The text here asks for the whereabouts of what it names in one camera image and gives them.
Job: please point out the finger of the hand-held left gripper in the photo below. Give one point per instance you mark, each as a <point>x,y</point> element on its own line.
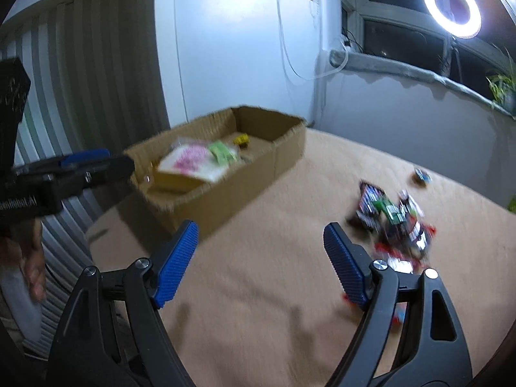
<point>105,171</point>
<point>86,157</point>

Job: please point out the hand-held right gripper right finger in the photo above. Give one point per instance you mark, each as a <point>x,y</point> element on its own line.
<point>344,266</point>

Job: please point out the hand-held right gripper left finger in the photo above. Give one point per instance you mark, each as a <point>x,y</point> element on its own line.
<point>177,262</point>

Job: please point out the pile of snack packets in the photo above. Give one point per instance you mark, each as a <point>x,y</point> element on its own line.
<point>395,217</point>

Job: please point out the cardboard box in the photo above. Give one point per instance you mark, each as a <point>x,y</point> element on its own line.
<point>242,185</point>

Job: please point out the person's left hand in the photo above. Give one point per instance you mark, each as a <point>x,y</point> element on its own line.
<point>34,266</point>

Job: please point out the white pink snack bag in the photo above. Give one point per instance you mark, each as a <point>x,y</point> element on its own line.
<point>189,161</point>

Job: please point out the person's white garment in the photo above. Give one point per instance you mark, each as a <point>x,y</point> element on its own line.
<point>16,302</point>

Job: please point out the small blue wrapped candy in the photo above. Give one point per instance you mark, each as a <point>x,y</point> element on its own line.
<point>421,176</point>

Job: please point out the green snack bag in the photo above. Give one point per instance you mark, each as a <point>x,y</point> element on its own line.
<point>221,152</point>

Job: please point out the small yellow black snack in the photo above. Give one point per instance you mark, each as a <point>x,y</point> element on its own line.
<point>242,140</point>

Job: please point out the white cabinet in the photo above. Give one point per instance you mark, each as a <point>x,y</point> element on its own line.
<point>225,48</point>

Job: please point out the grey windowsill cover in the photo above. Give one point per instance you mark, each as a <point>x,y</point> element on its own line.
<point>383,64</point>

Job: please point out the green potted plant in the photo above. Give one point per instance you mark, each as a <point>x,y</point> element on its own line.
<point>500,84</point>

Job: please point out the black tripod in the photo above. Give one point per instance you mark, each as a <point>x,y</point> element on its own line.
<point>453,50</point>

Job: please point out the white framed window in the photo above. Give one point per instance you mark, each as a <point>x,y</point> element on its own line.
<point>354,8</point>

